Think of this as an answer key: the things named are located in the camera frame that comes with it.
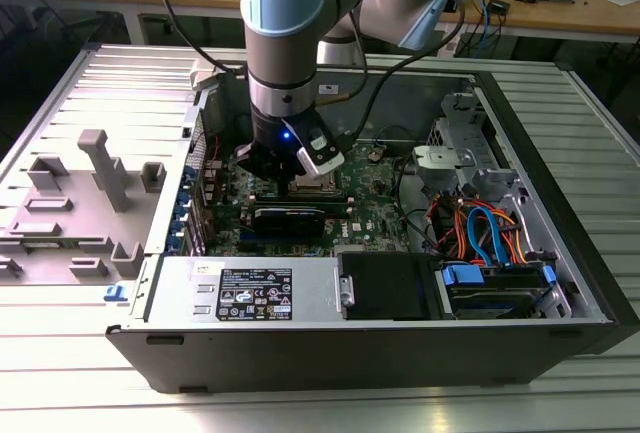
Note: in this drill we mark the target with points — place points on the black graphics card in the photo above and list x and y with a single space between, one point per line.
287 223

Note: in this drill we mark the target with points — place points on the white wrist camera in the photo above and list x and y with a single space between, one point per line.
320 165

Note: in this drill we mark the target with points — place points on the green motherboard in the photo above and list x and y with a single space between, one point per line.
372 203

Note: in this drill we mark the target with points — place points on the green RAM stick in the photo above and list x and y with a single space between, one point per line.
335 208

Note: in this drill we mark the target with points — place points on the grey case corner bracket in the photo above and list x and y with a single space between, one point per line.
202 73

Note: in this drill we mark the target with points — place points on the blue expansion slot latch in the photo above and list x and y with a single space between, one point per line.
178 242
184 199
188 176
181 220

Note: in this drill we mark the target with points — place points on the hard disk in blue carrier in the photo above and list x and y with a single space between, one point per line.
492 300

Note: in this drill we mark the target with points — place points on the CPU socket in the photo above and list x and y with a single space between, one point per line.
320 196

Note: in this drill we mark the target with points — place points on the coin cell battery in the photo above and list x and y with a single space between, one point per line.
375 155

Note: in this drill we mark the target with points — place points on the grey parts rack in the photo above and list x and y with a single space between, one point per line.
75 213

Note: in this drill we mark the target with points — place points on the silver power supply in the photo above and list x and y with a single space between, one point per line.
170 273

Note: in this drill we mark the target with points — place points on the dark office chair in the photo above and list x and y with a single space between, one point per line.
35 28

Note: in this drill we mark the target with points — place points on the silver round bracket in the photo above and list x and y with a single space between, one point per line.
440 158

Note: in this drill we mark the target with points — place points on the silver CPU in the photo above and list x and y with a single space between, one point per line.
312 184

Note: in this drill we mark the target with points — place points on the blue plastic clip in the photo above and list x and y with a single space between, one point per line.
114 294

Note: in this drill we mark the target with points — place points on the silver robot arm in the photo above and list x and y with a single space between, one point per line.
280 18

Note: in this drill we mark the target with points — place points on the small black device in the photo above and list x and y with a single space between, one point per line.
500 7

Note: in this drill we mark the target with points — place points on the black PC case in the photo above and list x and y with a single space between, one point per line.
350 358

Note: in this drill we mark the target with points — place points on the silver drive cage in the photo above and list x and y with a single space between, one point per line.
462 103

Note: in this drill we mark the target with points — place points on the wooden desk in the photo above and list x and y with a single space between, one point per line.
550 15

